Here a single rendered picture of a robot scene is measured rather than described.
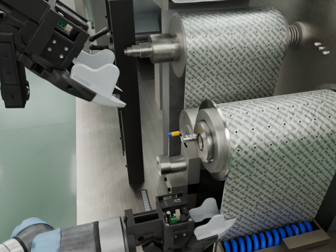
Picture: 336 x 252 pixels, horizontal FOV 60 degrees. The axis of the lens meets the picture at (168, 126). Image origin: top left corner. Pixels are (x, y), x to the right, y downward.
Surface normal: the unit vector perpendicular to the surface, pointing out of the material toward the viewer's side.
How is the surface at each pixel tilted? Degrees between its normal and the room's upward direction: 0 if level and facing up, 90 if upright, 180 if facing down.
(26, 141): 0
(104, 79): 86
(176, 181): 0
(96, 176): 0
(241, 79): 92
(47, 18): 90
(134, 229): 90
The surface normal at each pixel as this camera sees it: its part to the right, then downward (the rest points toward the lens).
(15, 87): 0.25, 0.58
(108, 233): 0.07, -0.61
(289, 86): -0.97, 0.14
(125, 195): 0.00, -0.82
